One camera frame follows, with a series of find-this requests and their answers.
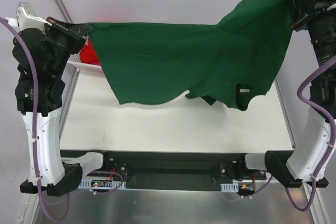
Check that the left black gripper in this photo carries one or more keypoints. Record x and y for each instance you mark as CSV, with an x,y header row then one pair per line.
x,y
64,29

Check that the pink t shirt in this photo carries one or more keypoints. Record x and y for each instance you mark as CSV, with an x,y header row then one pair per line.
x,y
96,63

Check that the red t shirt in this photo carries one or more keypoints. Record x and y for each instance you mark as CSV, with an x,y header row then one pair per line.
x,y
87,53

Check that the white cable duct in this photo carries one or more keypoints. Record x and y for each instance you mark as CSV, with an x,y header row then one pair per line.
x,y
230,188
102,184

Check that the green t shirt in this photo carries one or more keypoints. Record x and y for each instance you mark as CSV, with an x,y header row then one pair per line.
x,y
231,62

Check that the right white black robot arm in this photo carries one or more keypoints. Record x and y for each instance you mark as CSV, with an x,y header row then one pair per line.
x,y
308,161

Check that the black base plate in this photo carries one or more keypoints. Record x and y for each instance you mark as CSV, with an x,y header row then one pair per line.
x,y
190,171

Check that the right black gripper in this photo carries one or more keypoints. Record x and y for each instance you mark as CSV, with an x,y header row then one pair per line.
x,y
308,7

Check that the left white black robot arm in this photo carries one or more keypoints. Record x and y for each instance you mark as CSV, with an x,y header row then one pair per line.
x,y
42,53

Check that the white plastic basket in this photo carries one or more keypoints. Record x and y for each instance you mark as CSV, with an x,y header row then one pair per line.
x,y
75,61

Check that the left white cable duct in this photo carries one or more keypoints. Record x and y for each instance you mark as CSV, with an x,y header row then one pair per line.
x,y
102,184

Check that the right white cable duct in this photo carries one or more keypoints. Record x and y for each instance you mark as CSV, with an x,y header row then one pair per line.
x,y
230,188

